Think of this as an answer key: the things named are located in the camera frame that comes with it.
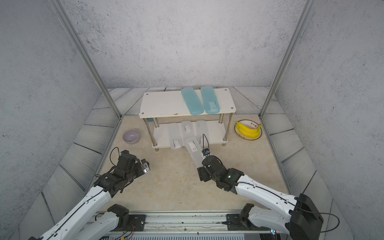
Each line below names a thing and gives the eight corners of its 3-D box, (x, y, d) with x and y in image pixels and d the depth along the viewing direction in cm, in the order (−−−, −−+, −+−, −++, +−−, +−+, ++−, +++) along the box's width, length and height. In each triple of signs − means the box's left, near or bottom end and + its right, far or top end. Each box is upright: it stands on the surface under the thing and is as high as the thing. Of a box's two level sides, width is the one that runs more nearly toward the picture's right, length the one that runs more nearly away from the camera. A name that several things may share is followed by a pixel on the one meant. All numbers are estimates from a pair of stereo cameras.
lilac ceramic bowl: (123, 146, 105) (120, 140, 101) (128, 134, 112) (125, 128, 108) (138, 146, 105) (136, 140, 101) (142, 134, 112) (140, 128, 108)
